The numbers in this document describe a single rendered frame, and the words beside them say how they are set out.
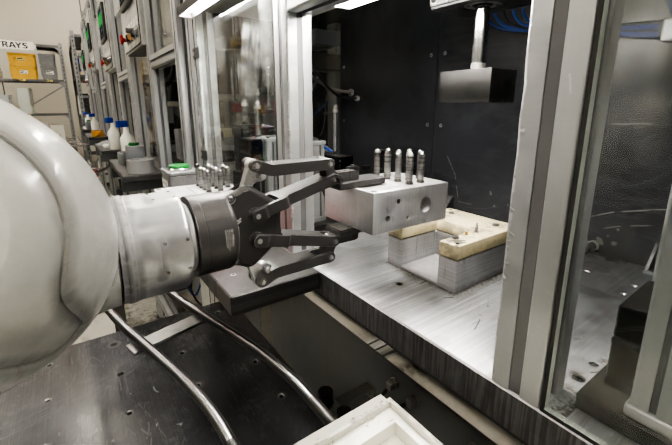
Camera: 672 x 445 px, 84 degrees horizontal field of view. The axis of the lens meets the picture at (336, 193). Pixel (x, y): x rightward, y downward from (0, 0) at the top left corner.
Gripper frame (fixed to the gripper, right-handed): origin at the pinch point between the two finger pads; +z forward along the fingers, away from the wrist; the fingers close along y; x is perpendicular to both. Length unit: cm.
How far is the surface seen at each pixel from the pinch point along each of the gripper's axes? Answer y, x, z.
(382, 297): -12.9, -1.8, 2.9
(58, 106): 10, 750, -25
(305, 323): -45, 42, 17
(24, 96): 24, 646, -61
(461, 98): 12.6, -0.2, 18.8
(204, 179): -0.6, 29.8, -9.4
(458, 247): -6.3, -6.8, 11.3
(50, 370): -36, 45, -36
